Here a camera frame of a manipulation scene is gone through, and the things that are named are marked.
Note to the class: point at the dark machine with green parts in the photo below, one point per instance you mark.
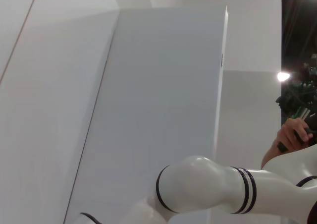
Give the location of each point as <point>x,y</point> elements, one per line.
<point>294,97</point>

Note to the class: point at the white partition panel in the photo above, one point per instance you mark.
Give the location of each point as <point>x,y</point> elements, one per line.
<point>161,97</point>

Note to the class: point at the bare person forearm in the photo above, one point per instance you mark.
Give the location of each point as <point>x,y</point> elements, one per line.
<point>271,154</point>

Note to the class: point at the round ceiling lamp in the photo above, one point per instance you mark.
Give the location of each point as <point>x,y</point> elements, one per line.
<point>283,76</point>

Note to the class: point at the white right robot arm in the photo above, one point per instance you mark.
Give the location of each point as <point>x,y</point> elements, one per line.
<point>210,184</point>

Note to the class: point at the bare person hand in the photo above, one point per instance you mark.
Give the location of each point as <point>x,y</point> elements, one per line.
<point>289,132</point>

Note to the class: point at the black handheld controller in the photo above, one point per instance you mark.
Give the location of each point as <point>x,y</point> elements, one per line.
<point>299,136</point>

